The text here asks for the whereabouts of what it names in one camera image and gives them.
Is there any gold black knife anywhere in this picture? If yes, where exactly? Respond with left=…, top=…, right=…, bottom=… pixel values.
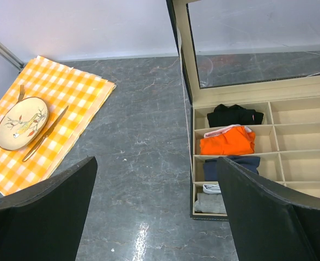
left=22, top=105, right=69, bottom=162

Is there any orange rolled underwear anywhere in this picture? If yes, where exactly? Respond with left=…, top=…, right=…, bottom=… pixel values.
left=199, top=125, right=256, bottom=156

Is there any orange checkered cloth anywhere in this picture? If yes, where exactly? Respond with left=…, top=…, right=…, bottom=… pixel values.
left=0, top=56, right=115, bottom=196

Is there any black rolled underwear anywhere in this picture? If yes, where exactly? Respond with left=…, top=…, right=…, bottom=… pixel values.
left=207, top=104, right=264, bottom=128

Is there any black divided storage box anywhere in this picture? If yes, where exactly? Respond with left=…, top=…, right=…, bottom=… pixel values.
left=167, top=1, right=320, bottom=220

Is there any beige bird pattern plate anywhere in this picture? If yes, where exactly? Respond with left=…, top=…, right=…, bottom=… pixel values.
left=0, top=97, right=49, bottom=151

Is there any navy rolled underwear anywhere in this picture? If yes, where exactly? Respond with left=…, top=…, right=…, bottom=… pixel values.
left=203, top=156, right=261, bottom=181

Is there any aluminium left frame post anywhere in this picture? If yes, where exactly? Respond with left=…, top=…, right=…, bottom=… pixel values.
left=0, top=42, right=25, bottom=71

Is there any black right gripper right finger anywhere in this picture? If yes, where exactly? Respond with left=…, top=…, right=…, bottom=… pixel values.
left=217, top=157, right=320, bottom=260

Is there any gold fork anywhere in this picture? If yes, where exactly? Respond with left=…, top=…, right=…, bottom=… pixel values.
left=17, top=84, right=25, bottom=102

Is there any grey white rolled underwear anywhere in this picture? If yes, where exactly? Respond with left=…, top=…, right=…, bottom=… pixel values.
left=194, top=184, right=226, bottom=214

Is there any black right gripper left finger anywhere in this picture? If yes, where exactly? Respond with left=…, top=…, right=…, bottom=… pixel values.
left=0, top=157, right=97, bottom=260

